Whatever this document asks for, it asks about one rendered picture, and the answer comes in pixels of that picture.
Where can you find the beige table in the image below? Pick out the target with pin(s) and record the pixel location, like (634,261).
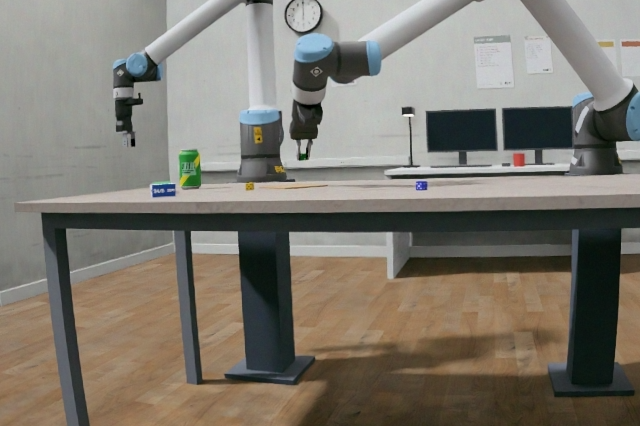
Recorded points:
(350,221)

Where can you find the tan mat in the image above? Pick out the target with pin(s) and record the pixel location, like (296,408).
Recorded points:
(295,186)

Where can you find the black desk lamp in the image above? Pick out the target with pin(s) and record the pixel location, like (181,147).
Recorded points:
(410,136)

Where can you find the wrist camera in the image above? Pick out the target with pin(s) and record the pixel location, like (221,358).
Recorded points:
(137,100)

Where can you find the black computer monitor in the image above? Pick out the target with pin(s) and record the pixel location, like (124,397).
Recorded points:
(461,130)
(537,128)

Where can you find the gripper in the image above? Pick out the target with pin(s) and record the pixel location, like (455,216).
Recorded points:
(305,121)
(125,118)

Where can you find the blue and white box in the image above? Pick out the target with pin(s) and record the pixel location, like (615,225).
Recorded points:
(163,191)

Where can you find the green drink can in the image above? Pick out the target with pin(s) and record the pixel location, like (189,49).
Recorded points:
(190,171)

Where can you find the black keyboard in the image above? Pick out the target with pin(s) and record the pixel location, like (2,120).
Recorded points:
(460,165)

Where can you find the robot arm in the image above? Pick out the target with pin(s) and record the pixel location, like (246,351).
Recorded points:
(440,1)
(200,16)

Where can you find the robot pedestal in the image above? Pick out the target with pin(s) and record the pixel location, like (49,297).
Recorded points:
(265,296)
(595,306)

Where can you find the round wall clock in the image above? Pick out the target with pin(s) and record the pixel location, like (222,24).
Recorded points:
(303,14)

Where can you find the white desk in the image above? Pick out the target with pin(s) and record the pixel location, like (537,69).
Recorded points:
(450,172)

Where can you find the white notice with orange header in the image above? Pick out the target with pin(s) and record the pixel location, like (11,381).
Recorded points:
(631,58)

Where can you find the blue die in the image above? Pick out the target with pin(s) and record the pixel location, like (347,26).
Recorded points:
(421,185)

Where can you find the red cup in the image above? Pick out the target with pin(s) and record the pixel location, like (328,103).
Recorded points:
(519,160)

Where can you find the white notice with yellow header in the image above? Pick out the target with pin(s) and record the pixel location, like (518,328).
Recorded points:
(607,46)

